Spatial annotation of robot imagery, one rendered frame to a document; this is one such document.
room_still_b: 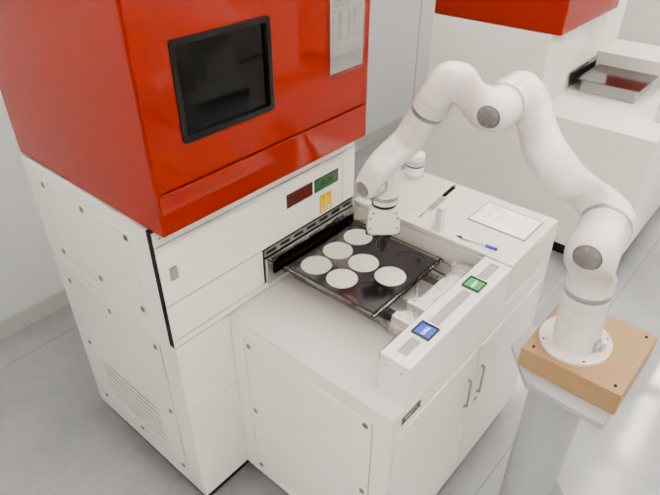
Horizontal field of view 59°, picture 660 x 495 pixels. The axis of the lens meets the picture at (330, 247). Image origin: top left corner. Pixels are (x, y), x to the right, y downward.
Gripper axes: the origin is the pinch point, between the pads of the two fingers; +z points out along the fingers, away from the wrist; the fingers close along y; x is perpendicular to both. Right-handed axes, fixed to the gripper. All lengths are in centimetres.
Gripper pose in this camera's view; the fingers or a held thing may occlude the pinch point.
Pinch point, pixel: (381, 244)
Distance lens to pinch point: 186.3
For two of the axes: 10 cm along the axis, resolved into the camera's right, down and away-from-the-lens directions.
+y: 10.0, -0.1, 0.1
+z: 0.0, 8.2, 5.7
